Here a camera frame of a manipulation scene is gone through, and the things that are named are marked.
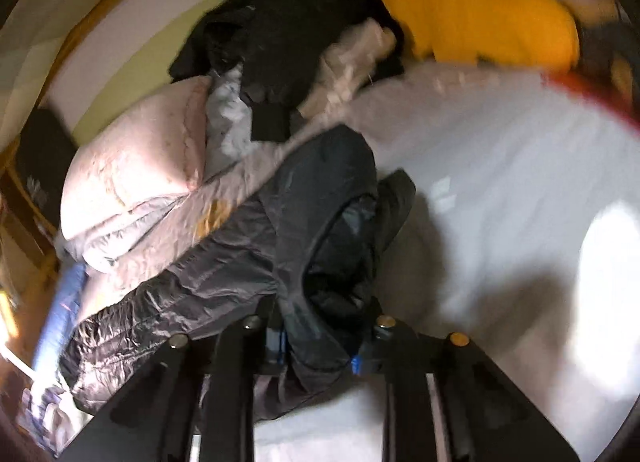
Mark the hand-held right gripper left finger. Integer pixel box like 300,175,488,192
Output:
65,314,289,462

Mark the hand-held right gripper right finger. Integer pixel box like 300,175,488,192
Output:
352,316,581,462

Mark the black puffer jacket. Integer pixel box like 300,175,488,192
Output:
60,129,417,424

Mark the black clothes pile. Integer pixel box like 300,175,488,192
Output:
169,0,407,143

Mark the blue cloth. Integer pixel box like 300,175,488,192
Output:
32,262,87,379

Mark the pink comforter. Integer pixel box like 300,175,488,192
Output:
59,76,351,273

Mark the pale grey garment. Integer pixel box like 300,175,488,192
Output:
206,69,252,170

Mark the beige garment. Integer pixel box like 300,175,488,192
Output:
300,20,397,119

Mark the black bag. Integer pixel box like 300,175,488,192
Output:
15,109,79,239

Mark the green mattress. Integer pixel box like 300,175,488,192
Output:
70,0,346,135

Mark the red cloth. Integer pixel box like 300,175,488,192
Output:
544,70,640,130

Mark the yellow banana plush pillow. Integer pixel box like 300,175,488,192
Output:
380,0,582,73

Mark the white cable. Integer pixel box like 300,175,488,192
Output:
0,342,39,376

